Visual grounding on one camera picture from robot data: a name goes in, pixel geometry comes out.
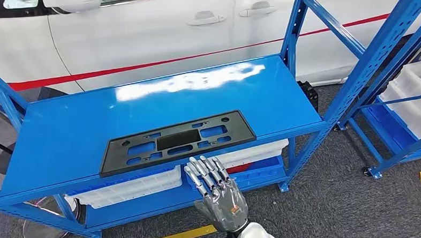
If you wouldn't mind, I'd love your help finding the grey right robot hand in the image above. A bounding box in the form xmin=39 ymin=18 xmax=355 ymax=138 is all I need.
xmin=183 ymin=153 xmax=251 ymax=235

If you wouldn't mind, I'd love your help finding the black plastic plate holder part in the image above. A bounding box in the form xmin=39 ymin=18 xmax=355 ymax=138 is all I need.
xmin=96 ymin=109 xmax=258 ymax=178

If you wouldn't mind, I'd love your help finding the blue metal shelf rack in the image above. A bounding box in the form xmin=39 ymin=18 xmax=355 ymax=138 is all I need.
xmin=0 ymin=0 xmax=421 ymax=238
xmin=330 ymin=20 xmax=421 ymax=182

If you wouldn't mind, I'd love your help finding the red object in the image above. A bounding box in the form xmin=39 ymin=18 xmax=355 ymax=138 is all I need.
xmin=226 ymin=162 xmax=253 ymax=175

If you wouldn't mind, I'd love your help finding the white car with red stripe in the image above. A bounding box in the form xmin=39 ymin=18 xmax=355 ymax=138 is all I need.
xmin=0 ymin=0 xmax=421 ymax=126

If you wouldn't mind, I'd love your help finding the large white plastic crate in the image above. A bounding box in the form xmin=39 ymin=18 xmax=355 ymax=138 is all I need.
xmin=377 ymin=59 xmax=421 ymax=145

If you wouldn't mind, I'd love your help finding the dark stanchion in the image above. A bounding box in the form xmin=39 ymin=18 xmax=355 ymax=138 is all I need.
xmin=0 ymin=132 xmax=19 ymax=176

